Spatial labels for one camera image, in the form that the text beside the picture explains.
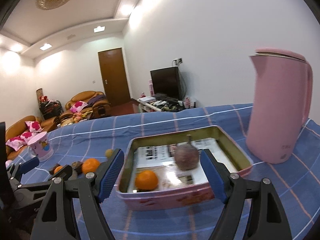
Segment dark brown mangosteen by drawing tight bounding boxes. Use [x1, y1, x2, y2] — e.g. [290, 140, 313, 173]
[72, 161, 83, 176]

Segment large orange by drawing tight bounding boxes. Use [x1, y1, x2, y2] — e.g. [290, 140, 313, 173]
[81, 158, 100, 174]

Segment small green-brown kiwi fruit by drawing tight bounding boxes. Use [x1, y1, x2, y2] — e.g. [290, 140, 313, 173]
[105, 149, 114, 158]

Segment coffee table with fruits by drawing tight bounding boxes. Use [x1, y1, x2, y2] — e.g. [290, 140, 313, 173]
[61, 111, 93, 127]

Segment pink cartoon cup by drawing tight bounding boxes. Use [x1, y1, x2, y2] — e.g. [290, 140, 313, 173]
[28, 132, 54, 162]

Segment small orange on cloth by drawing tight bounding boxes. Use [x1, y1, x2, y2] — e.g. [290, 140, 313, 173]
[54, 166, 63, 174]

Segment orange leather sofa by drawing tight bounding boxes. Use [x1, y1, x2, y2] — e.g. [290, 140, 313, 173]
[5, 115, 59, 160]

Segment blue plaid tablecloth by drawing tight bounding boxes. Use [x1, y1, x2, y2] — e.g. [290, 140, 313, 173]
[10, 102, 320, 240]

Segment black cluttered rack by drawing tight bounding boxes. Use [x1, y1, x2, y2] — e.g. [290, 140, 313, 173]
[40, 100, 63, 120]

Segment pink floral cushion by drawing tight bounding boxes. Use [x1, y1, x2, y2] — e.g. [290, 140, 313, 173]
[69, 101, 88, 113]

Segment orange leather armchair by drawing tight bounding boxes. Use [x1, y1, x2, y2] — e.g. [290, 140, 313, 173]
[59, 90, 111, 121]

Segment pink rectangular tin tray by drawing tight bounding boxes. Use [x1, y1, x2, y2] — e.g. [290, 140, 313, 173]
[116, 125, 253, 211]

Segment printed paper tray liner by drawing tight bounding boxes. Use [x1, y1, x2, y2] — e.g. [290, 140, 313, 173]
[127, 138, 237, 193]

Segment purple round fruit with stem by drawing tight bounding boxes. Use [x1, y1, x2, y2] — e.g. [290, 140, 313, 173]
[174, 134, 200, 171]

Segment pink electric kettle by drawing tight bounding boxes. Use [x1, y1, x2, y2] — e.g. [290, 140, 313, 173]
[246, 48, 313, 164]

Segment white tv stand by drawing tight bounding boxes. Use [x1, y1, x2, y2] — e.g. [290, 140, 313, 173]
[136, 96, 185, 113]

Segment brown wooden door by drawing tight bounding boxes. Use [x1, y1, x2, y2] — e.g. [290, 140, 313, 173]
[98, 48, 131, 107]

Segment black television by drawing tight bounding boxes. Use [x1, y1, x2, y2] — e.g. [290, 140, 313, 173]
[150, 67, 182, 99]

